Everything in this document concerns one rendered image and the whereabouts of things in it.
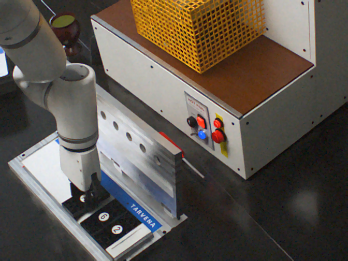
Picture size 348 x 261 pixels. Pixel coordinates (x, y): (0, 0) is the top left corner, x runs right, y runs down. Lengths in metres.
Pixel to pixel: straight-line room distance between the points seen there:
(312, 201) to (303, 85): 0.25
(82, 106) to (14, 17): 0.29
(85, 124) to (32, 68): 0.21
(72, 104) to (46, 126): 0.47
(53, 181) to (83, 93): 0.35
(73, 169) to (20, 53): 0.36
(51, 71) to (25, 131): 0.59
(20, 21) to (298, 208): 0.72
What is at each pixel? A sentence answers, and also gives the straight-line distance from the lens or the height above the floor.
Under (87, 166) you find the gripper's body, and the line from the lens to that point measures 1.42.
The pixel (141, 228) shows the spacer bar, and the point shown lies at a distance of 1.46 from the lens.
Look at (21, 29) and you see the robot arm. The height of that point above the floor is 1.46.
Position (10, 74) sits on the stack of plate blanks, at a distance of 1.91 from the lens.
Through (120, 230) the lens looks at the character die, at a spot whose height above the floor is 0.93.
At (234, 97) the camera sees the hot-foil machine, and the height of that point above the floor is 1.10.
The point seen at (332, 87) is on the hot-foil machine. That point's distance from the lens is 1.62.
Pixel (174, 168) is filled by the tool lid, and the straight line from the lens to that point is 1.35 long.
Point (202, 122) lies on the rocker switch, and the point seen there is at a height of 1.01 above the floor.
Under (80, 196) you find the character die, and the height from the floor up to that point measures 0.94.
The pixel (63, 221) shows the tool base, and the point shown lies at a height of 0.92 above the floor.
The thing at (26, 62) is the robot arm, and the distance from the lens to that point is 1.20.
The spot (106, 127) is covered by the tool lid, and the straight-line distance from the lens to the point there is 1.56.
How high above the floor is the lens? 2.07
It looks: 44 degrees down
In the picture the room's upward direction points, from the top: 12 degrees counter-clockwise
